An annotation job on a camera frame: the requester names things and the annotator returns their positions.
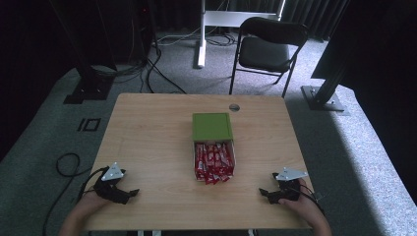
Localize pile of red snack packets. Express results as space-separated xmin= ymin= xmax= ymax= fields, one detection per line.
xmin=194 ymin=142 xmax=235 ymax=186

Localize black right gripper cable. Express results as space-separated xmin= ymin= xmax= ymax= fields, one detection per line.
xmin=298 ymin=184 xmax=327 ymax=216

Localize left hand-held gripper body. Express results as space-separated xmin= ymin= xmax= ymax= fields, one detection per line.
xmin=92 ymin=161 xmax=132 ymax=206

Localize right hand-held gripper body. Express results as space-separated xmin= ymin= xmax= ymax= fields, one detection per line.
xmin=273 ymin=166 xmax=309 ymax=203

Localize person's left hand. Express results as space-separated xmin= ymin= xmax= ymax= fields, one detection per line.
xmin=77 ymin=190 xmax=112 ymax=215

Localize white desk frame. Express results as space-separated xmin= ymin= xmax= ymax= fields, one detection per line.
xmin=196 ymin=0 xmax=287 ymax=69

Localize black stand with base plate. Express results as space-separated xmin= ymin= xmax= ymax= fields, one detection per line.
xmin=48 ymin=0 xmax=116 ymax=105

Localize person's right hand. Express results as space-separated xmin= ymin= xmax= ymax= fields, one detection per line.
xmin=277 ymin=178 xmax=319 ymax=220

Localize green drawer box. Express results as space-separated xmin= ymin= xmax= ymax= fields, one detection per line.
xmin=191 ymin=112 xmax=234 ymax=144

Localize bundle of black floor cables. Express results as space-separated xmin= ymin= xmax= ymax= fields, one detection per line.
xmin=91 ymin=19 xmax=187 ymax=95

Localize black metal stand grey base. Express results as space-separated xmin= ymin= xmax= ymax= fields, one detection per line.
xmin=300 ymin=38 xmax=350 ymax=116

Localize grey floor cables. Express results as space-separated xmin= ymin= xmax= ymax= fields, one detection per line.
xmin=156 ymin=26 xmax=238 ymax=47

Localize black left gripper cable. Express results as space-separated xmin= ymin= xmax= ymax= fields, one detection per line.
xmin=41 ymin=152 xmax=110 ymax=236

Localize black folding chair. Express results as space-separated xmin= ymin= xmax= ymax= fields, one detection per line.
xmin=228 ymin=16 xmax=310 ymax=99

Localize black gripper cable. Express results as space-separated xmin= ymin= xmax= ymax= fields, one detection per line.
xmin=298 ymin=184 xmax=327 ymax=216
xmin=41 ymin=152 xmax=110 ymax=236

